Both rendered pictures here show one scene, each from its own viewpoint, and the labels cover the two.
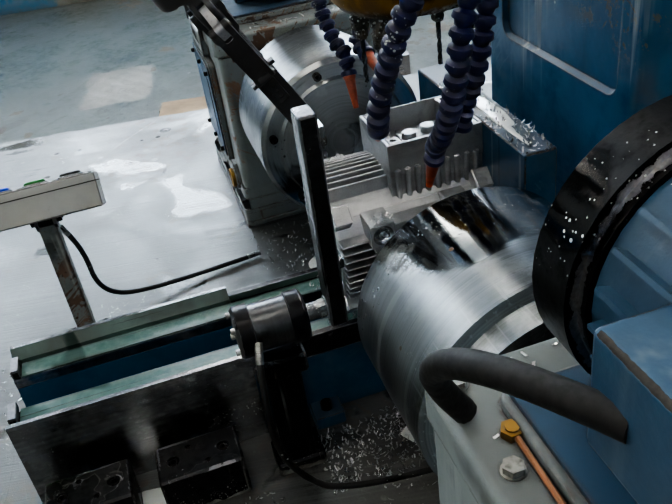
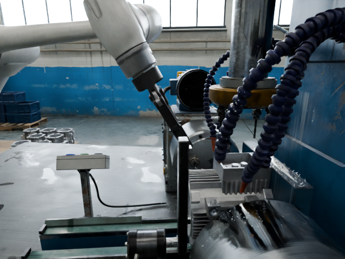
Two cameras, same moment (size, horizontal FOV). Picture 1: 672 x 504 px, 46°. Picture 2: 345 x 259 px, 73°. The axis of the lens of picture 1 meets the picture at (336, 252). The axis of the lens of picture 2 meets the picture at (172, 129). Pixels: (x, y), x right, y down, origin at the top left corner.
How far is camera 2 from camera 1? 0.34 m
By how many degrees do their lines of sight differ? 20
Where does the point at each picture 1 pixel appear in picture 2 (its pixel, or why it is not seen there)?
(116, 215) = (121, 176)
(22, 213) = (74, 164)
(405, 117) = (234, 158)
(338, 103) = (207, 149)
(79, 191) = (98, 161)
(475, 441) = not seen: outside the picture
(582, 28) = (327, 133)
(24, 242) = not seen: hidden behind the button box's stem
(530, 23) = (297, 130)
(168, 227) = (136, 184)
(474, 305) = not seen: outside the picture
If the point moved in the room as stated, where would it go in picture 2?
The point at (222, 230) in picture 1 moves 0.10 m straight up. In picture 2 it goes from (155, 190) to (154, 171)
